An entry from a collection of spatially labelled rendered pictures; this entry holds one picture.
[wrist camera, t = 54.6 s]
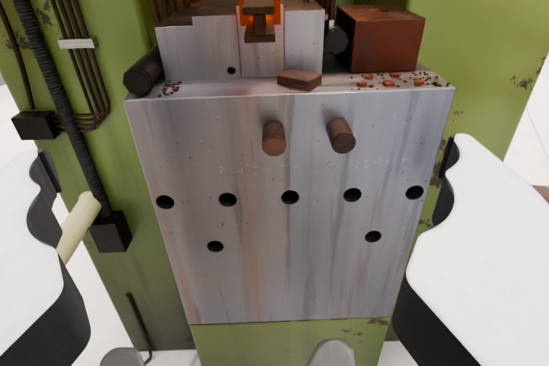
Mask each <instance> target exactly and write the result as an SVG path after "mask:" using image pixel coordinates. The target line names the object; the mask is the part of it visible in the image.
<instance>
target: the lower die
mask: <svg viewBox="0 0 549 366"><path fill-rule="evenodd" d="M183 7H184V12H182V13H178V11H176V12H174V13H173V14H172V15H170V16H169V17H168V18H167V19H165V20H164V21H162V22H161V23H159V24H158V25H156V26H155V27H154V28H155V33H156V37H157V41H158V48H159V52H160V56H161V60H162V64H163V71H164V75H165V79H166V81H173V80H195V79H219V78H241V77H242V78H259V77H277V75H278V74H281V73H282V72H284V71H286V70H289V69H297V70H301V71H306V72H311V73H315V74H322V66H323V49H324V18H325V10H324V9H323V8H322V7H321V6H320V5H319V4H318V3H317V2H316V1H315V0H309V2H303V1H302V0H280V8H281V25H274V32H275V42H252V43H245V42H244V34H245V30H246V26H241V25H240V16H239V0H196V3H191V2H190V7H185V6H183ZM230 66H232V67H234V68H235V73H234V74H229V73H228V72H227V69H228V68H229V67H230Z"/></svg>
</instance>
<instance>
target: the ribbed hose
mask: <svg viewBox="0 0 549 366"><path fill-rule="evenodd" d="M12 1H13V3H12V4H15V6H14V8H16V11H17V12H18V13H17V15H18V16H19V19H21V21H20V22H21V23H22V26H24V28H23V29H24V30H25V33H26V37H28V38H27V39H28V40H29V43H31V44H30V46H31V47H32V48H31V49H32V50H33V53H34V56H36V58H35V59H36V60H37V63H39V64H38V66H40V67H39V68H40V69H41V72H42V75H44V76H43V78H45V81H46V84H47V87H48V90H50V91H49V92H50V93H51V96H52V97H51V98H52V99H53V101H55V102H54V104H55V105H56V109H58V110H57V112H59V115H60V119H61V120H62V123H63V125H64V128H65V130H66V132H67V135H68V138H69V140H70V142H71V145H72V147H73V149H74V152H75V154H76V156H77V159H78V162H79V164H80V166H81V168H82V170H83V174H84V176H85V178H86V180H87V183H88V186H89V188H90V191H91V193H92V196H94V198H95V199H96V200H97V201H99V203H100V204H101V206H102V207H101V210H100V212H99V214H98V215H97V217H96V219H95V220H94V221H93V223H92V224H91V227H90V228H89V231H90V233H91V236H92V238H93V240H94V242H95V245H96V247H97V249H98V251H99V253H110V252H126V251H127V249H128V247H129V244H130V242H131V241H132V234H131V231H130V229H129V227H128V224H127V220H126V218H125V216H124V213H123V211H122V210H121V211H112V209H111V207H110V205H109V202H108V199H107V197H106V194H105V191H104V189H103V186H102V184H101V182H100V178H99V177H98V174H97V171H96V168H95V166H94V163H93V162H92V158H91V155H90V153H89V151H88V148H87V145H86V142H85V140H84V138H83V135H82V133H81V132H78V131H79V129H80V127H77V125H78V123H76V122H75V119H76V118H75V117H72V116H73V114H74V111H73V110H72V107H71V104H70V102H69V99H68V97H67V94H66V91H65V89H64V86H63V85H62V84H63V83H62V82H61V79H60V77H59V74H58V71H57V68H56V65H54V64H55V62H54V61H53V59H52V56H51V53H50V52H49V51H50V49H48V46H47V43H46V42H45V41H46V39H44V38H45V37H44V36H43V33H42V30H41V29H40V28H41V26H40V25H39V22H37V21H38V19H36V17H37V16H36V15H35V11H33V8H32V7H31V6H32V4H30V3H31V1H30V0H12Z"/></svg>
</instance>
